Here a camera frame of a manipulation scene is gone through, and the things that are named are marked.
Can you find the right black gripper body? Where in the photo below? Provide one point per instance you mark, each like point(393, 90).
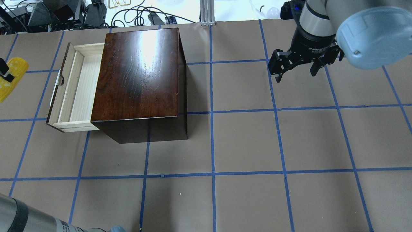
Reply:
point(311, 43)

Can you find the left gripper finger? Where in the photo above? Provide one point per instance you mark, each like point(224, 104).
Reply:
point(8, 78)
point(4, 68)

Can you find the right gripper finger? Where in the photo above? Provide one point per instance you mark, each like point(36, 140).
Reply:
point(330, 56)
point(280, 62)

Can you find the yellow corn cob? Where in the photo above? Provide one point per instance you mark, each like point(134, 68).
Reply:
point(17, 67)

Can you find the wooden drawer with white handle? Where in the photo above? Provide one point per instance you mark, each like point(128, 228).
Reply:
point(73, 96)

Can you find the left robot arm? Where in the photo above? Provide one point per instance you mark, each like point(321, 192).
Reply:
point(15, 215)

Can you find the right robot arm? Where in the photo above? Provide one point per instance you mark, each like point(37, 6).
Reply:
point(369, 33)

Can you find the white light bulb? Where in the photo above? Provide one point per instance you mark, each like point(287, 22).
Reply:
point(267, 12)

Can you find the black electronics box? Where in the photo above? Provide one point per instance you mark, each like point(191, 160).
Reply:
point(48, 12)

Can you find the black power adapter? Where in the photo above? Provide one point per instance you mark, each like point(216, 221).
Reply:
point(95, 13)

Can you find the dark wooden cabinet box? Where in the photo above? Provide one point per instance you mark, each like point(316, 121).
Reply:
point(141, 92)

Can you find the aluminium frame post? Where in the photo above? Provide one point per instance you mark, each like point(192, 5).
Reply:
point(207, 13)

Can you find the gold wire rack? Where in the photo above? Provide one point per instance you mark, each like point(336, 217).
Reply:
point(116, 3)

